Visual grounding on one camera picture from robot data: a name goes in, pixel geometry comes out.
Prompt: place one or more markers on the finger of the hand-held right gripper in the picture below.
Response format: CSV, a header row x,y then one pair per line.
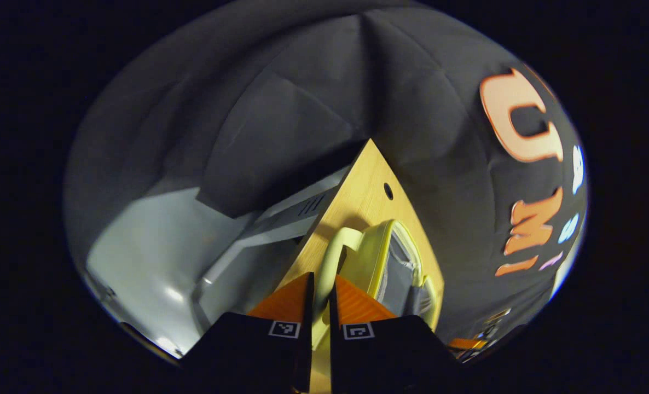
x,y
467,344

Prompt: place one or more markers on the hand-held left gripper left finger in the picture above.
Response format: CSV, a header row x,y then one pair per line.
x,y
309,328

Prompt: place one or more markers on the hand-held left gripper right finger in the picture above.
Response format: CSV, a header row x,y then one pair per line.
x,y
334,334

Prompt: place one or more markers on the pale yellow suitcase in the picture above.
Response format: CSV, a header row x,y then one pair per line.
x,y
374,257

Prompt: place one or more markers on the grey vented panel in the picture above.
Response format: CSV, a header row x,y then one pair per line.
x,y
286,219

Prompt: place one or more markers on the black backdrop cloth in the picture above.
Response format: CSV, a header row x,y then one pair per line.
x,y
302,82

